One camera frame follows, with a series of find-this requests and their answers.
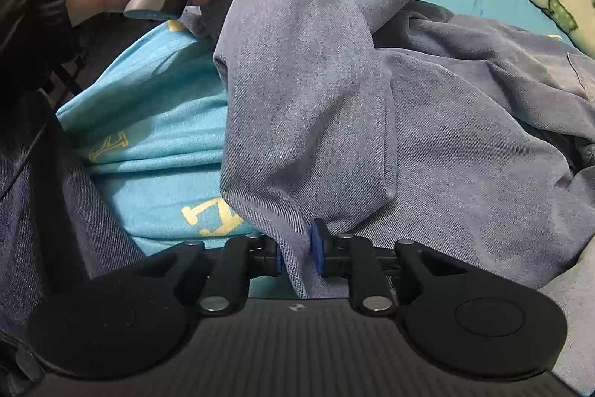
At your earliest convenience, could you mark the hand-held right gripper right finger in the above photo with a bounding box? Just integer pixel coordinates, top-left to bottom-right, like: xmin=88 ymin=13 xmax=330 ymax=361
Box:
xmin=308 ymin=218 xmax=471 ymax=318

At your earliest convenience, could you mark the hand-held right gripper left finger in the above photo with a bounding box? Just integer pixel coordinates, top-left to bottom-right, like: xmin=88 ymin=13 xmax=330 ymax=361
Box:
xmin=135 ymin=233 xmax=283 ymax=318

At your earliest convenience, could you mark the blue denim garment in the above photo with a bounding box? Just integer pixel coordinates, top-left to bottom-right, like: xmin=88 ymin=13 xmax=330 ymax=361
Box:
xmin=183 ymin=0 xmax=595 ymax=396

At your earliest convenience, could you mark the teal bed sheet yellow print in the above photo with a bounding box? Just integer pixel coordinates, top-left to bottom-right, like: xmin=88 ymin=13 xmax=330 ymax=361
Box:
xmin=56 ymin=0 xmax=578 ymax=250

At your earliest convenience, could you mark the person's leg in jeans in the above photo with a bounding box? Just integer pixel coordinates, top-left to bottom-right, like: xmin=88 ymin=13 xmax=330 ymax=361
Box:
xmin=0 ymin=137 xmax=145 ymax=384

